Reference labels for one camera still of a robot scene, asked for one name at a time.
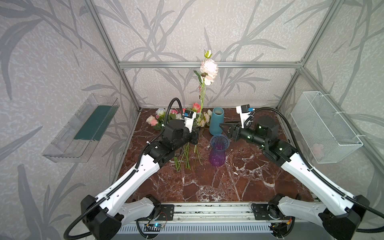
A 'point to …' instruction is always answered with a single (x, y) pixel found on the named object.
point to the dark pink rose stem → (196, 107)
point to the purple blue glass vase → (219, 143)
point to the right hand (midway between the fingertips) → (223, 118)
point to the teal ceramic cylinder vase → (217, 118)
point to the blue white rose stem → (161, 112)
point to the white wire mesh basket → (328, 135)
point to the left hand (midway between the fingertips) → (202, 123)
